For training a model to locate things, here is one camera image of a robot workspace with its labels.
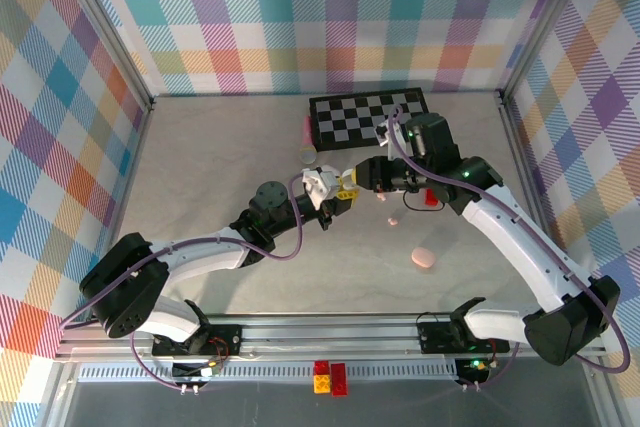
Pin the long red toy brick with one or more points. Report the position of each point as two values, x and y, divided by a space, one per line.
339 378

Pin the yellow toy brick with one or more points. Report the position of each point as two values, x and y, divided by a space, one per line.
321 384

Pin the black electronics bracket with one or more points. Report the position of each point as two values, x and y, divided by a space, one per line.
190 371
475 367

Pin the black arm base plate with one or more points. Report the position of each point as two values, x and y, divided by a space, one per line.
225 339
435 337

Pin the small red toy brick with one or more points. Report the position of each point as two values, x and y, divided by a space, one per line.
321 367

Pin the pink cylindrical tube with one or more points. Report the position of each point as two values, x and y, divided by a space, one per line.
307 132

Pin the aluminium frame post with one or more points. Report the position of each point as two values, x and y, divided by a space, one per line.
116 44
542 22

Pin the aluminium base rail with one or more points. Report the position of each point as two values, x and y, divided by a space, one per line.
325 334

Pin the black grey checkerboard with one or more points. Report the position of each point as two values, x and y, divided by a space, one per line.
350 117

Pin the aluminium floor side rail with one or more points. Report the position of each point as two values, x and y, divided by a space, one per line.
517 147
129 172

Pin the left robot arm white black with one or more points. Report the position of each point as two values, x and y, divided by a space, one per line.
210 254

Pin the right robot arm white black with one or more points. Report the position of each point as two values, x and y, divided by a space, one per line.
520 252

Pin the pink earbud case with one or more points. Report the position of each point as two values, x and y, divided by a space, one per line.
423 258

